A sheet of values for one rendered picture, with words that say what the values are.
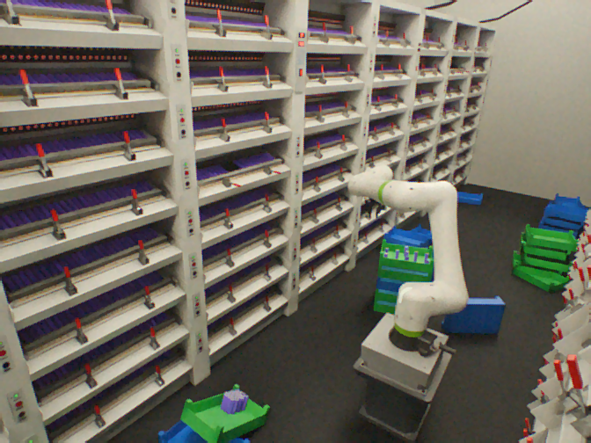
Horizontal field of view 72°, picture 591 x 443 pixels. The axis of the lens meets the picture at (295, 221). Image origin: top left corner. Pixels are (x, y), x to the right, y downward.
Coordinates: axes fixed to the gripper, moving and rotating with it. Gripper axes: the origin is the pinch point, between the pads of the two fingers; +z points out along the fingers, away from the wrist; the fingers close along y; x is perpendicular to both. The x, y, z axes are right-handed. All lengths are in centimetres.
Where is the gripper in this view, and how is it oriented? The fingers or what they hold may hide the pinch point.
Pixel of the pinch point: (373, 213)
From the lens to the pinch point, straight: 237.7
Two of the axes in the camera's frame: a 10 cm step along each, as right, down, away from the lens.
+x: 0.2, -8.5, 5.2
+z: 0.5, 5.2, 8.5
